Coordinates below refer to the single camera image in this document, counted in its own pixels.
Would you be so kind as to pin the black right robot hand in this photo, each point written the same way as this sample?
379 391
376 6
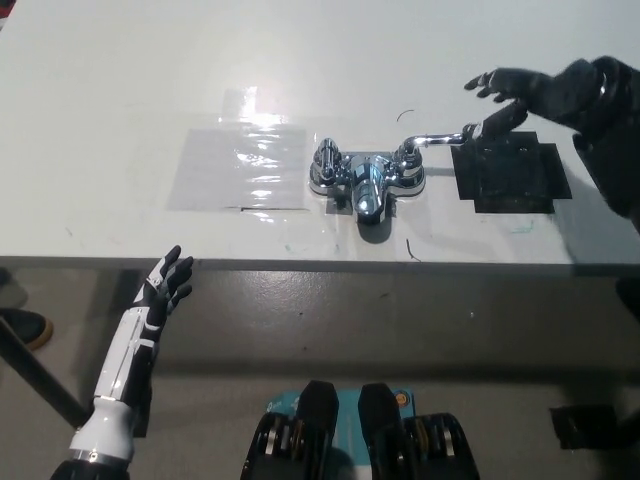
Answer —
560 92

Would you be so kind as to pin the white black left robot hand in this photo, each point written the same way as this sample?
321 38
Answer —
122 352

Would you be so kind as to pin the chrome faucet body with spout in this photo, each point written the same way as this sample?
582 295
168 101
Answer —
367 190

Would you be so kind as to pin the black diagonal table brace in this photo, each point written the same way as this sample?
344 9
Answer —
40 370

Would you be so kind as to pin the black tape square patch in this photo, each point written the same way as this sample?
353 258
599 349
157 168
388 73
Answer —
505 175

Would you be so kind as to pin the black shoe with tan sole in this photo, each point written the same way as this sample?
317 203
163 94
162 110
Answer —
25 327

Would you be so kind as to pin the large clear tape sheet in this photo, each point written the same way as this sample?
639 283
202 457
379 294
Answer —
225 170

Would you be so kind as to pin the red background object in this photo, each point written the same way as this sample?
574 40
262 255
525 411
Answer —
4 3

